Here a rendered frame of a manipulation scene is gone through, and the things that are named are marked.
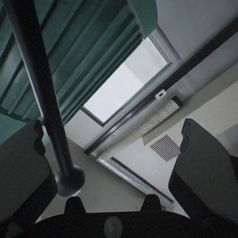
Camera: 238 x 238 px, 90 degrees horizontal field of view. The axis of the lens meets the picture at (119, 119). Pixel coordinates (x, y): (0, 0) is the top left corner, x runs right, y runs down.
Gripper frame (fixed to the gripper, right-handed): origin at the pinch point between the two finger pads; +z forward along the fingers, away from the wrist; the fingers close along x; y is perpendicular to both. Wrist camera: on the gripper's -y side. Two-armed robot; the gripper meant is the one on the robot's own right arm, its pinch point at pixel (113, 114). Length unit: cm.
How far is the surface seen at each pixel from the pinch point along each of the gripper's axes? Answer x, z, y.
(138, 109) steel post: 32, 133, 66
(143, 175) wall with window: 57, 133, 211
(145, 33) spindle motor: 4.1, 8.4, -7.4
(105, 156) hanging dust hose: -15, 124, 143
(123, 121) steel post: 13, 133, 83
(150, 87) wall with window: 48, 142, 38
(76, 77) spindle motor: -4.8, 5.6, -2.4
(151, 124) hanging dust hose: 49, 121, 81
